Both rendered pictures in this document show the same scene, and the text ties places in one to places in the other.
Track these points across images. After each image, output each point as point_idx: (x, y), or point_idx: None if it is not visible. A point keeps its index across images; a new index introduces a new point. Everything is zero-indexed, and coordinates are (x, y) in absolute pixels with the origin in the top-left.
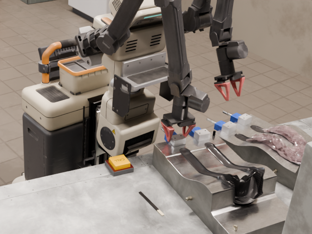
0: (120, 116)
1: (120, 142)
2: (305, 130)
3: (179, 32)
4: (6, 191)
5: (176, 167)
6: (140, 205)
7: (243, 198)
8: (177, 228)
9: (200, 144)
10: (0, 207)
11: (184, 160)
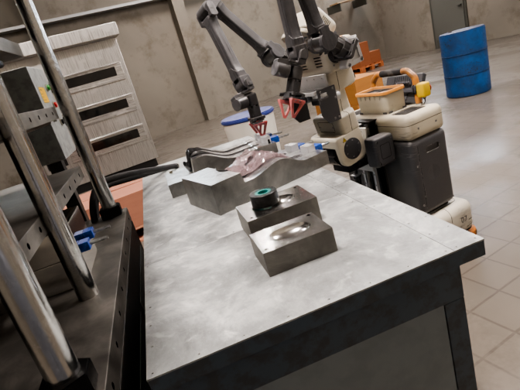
0: (315, 125)
1: None
2: (322, 186)
3: (216, 45)
4: (247, 138)
5: (231, 146)
6: None
7: (185, 162)
8: None
9: (257, 143)
10: (234, 141)
11: (238, 145)
